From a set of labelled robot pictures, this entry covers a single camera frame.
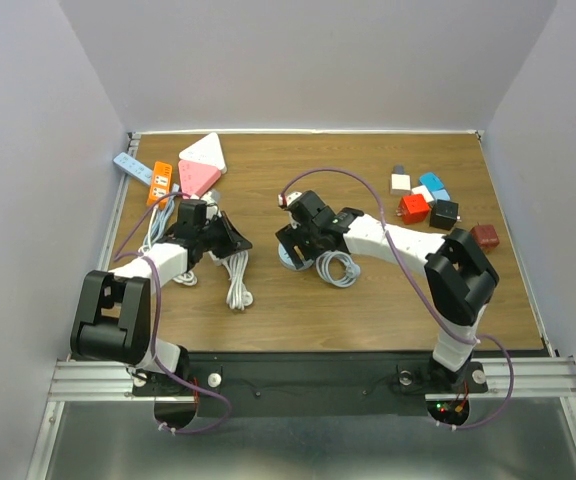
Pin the red cube socket adapter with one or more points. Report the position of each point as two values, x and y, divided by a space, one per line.
413 209

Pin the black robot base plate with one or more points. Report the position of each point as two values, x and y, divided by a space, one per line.
351 383

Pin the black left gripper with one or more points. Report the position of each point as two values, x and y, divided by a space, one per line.
233 239

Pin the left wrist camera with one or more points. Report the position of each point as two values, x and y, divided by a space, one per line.
211 198

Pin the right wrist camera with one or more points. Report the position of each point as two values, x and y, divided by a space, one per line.
285 200

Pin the orange USB power strip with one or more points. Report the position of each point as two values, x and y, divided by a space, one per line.
161 182

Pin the white triangular power strip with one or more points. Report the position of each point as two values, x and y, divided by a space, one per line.
207 151

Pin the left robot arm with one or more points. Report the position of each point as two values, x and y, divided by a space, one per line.
113 316

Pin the white grey plug adapter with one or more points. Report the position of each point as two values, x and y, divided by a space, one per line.
400 181

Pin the dark red cube adapter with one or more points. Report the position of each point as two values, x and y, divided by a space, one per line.
485 235

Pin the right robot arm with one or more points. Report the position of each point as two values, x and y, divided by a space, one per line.
460 278

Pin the black cube socket adapter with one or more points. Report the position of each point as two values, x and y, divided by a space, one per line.
444 215

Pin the pink triangular power strip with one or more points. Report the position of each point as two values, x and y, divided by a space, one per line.
196 179

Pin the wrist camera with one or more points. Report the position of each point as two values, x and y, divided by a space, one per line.
285 200
211 198

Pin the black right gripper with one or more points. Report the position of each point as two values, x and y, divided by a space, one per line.
289 236

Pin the aluminium frame rail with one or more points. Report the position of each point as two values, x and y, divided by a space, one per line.
533 378

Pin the white blue plug adapter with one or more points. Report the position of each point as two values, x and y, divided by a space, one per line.
425 193

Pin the light blue power strip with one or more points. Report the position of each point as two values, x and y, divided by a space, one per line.
134 168

